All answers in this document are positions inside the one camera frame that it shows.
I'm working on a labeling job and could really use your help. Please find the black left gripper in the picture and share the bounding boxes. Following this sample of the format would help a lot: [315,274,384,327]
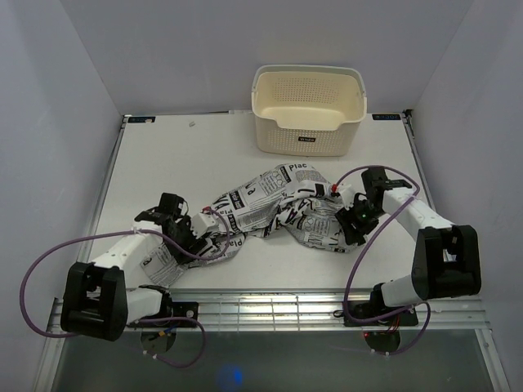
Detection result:
[164,216,207,265]

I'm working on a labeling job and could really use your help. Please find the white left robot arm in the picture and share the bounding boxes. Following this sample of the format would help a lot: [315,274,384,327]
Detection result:
[60,193,225,341]

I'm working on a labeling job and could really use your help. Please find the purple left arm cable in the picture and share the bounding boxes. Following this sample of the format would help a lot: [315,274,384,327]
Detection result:
[20,207,242,368]

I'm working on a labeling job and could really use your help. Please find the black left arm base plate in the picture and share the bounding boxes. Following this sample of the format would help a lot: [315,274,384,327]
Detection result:
[166,301,199,329]

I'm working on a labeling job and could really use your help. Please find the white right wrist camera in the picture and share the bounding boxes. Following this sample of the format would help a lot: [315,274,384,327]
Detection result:
[330,184,356,210]

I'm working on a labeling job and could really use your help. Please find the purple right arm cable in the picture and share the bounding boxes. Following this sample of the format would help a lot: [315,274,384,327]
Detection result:
[330,165,432,356]

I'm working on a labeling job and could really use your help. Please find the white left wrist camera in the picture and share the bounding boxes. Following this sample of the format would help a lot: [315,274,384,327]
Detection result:
[190,210,221,238]

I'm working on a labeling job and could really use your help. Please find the newspaper print trousers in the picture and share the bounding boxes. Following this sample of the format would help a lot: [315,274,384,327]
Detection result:
[141,163,359,286]

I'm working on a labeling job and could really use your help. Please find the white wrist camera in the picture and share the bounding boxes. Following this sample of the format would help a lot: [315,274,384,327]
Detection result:
[330,184,356,210]
[190,210,221,238]

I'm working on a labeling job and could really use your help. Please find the blue label sticker left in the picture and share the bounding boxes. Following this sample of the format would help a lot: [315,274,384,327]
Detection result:
[127,116,156,123]

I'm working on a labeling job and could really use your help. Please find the cream perforated plastic basket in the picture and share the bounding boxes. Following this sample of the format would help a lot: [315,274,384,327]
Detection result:
[251,65,368,157]

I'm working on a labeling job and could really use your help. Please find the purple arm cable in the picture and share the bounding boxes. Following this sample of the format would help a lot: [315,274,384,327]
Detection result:
[20,207,242,368]
[330,165,432,356]

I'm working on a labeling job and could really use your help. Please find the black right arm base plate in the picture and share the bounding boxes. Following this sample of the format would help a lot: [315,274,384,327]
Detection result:
[343,301,418,327]

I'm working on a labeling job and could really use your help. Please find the blue label sticker right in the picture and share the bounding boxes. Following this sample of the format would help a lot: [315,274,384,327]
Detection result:
[372,114,401,121]

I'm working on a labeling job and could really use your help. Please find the blue label sticker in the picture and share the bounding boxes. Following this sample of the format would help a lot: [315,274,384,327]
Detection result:
[372,114,401,121]
[127,116,156,123]

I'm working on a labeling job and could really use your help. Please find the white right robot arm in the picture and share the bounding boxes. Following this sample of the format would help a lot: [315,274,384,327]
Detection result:
[330,165,481,326]

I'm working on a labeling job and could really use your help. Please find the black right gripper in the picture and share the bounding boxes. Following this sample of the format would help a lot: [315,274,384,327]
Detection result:
[334,198,387,246]

